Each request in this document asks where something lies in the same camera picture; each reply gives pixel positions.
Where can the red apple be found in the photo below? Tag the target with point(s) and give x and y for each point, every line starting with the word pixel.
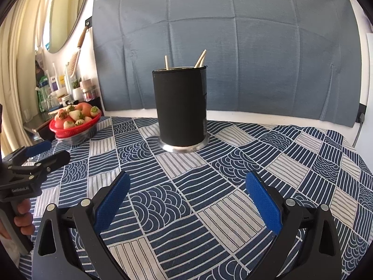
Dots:
pixel 84 108

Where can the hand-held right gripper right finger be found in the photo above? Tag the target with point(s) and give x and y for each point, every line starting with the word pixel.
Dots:
pixel 262 201

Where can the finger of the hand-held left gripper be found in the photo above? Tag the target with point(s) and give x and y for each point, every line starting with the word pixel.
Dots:
pixel 55 159
pixel 38 148

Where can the blue patterned tablecloth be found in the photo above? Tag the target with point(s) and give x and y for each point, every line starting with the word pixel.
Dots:
pixel 204 175

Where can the small red fruit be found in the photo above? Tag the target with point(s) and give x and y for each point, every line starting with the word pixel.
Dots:
pixel 60 123

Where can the pink glass jars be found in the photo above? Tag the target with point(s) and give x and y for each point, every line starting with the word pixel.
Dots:
pixel 88 91

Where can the white electric toothbrush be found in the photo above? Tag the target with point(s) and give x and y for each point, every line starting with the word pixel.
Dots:
pixel 54 77

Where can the grey-blue backdrop cloth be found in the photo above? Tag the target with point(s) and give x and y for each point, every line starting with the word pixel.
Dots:
pixel 233 49

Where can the black wall hook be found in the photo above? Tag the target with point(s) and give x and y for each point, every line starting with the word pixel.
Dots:
pixel 88 22

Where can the red plastic basket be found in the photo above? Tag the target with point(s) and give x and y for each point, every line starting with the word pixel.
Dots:
pixel 87 125

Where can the cream curtain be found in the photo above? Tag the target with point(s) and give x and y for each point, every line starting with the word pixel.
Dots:
pixel 17 64

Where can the tall white bottle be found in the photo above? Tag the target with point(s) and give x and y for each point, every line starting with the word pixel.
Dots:
pixel 68 78

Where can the pile of strawberries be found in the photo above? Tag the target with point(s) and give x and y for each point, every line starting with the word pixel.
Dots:
pixel 74 118

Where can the steel bowl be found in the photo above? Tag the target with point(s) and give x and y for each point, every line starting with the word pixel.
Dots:
pixel 78 137

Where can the person's left hand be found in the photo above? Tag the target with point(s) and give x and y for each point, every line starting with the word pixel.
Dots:
pixel 22 219

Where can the black cylindrical utensil holder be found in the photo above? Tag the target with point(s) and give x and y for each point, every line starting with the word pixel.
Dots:
pixel 180 108

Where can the round wall mirror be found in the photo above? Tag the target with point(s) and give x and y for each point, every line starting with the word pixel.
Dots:
pixel 64 11

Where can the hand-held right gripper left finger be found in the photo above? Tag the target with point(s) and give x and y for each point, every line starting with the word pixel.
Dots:
pixel 112 204

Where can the white potted succulent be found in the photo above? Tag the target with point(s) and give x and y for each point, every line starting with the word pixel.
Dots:
pixel 77 92

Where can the green packet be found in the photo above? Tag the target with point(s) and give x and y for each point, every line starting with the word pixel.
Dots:
pixel 42 94

